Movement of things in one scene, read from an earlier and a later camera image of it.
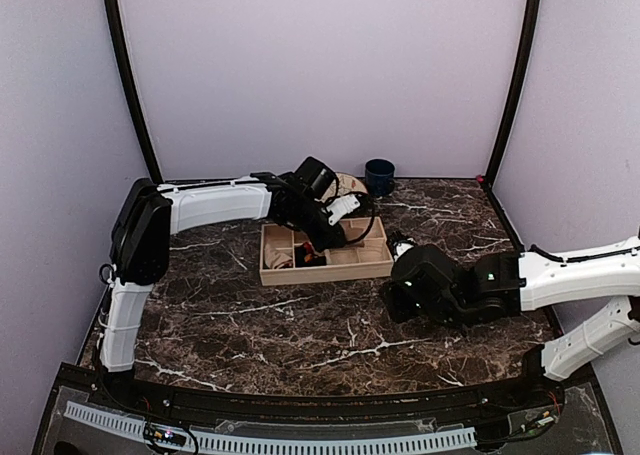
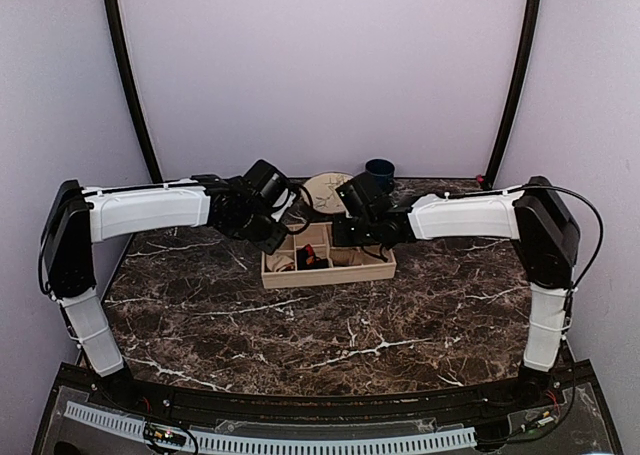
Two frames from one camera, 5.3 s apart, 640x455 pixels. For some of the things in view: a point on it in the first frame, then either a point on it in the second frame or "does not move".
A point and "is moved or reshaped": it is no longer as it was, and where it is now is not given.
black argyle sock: (306, 256) does not move
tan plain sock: (351, 233) is moved or reshaped
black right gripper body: (405, 311) → (361, 234)
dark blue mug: (380, 176) does not move
